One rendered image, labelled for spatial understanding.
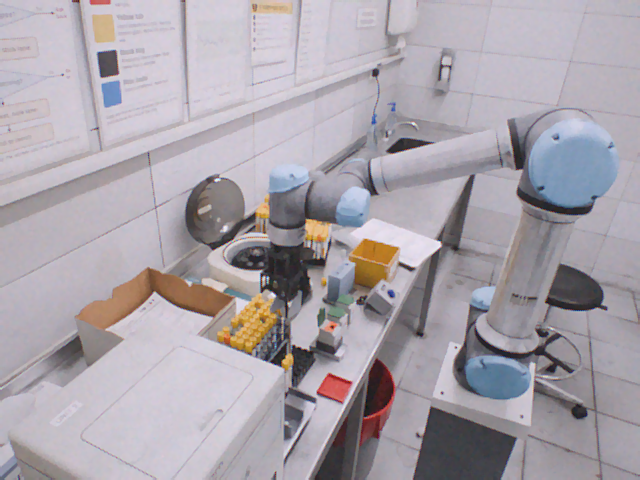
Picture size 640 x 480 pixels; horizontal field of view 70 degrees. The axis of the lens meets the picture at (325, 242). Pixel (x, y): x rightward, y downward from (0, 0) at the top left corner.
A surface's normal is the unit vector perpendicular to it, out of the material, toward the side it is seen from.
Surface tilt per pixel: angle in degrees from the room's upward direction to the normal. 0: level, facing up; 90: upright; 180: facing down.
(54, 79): 94
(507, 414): 5
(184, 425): 0
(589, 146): 82
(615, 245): 90
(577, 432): 0
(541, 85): 90
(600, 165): 82
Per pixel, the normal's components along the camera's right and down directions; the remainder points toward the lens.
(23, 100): 0.90, 0.31
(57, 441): 0.06, -0.87
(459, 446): -0.41, 0.43
